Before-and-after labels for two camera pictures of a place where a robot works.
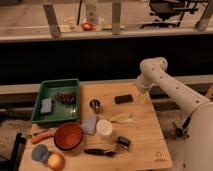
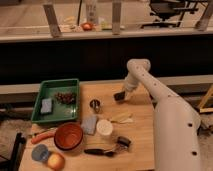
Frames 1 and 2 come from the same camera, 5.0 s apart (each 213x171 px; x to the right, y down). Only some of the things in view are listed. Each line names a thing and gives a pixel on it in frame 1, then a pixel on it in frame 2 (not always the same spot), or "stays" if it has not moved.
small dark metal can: x=123 y=142 stays
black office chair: x=166 y=9 stays
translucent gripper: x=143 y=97 -> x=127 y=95
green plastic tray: x=56 y=100 stays
